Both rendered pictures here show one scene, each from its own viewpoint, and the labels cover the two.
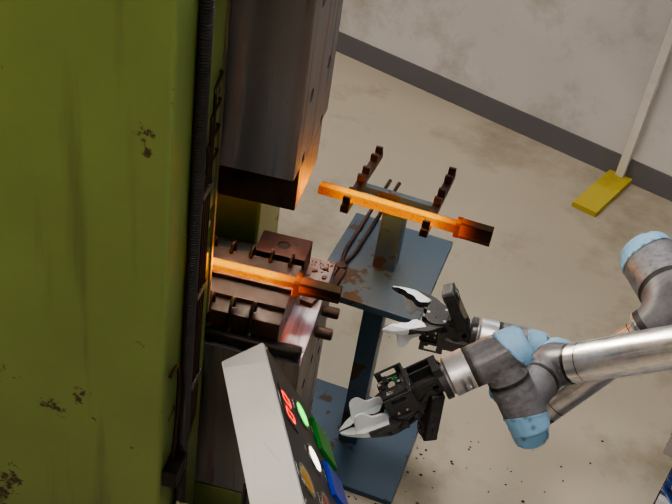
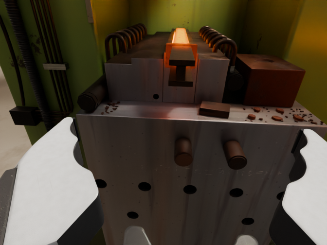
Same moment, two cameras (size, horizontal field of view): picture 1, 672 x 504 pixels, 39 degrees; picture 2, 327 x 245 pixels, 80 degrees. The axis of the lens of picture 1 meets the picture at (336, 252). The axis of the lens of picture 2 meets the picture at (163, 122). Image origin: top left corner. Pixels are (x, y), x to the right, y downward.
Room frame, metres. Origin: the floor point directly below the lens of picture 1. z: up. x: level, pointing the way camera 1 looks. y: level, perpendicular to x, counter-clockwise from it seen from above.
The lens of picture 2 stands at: (1.58, -0.24, 1.06)
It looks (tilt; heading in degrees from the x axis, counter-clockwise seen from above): 30 degrees down; 87
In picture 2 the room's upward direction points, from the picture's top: 1 degrees clockwise
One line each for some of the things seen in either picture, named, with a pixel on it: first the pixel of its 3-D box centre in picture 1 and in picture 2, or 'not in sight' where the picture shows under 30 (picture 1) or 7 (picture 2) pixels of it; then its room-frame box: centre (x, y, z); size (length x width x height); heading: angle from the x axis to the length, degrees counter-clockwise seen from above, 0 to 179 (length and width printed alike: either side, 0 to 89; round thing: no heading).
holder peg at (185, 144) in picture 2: (323, 333); (183, 151); (1.63, 0.00, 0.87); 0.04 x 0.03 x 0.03; 84
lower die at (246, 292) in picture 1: (197, 283); (170, 54); (1.62, 0.29, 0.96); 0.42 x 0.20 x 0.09; 84
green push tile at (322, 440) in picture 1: (321, 445); not in sight; (1.17, -0.03, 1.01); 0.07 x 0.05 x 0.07; 19
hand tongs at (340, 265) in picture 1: (364, 229); not in sight; (2.27, -0.07, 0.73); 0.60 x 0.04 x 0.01; 165
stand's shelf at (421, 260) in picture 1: (384, 266); not in sight; (2.13, -0.14, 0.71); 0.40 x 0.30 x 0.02; 167
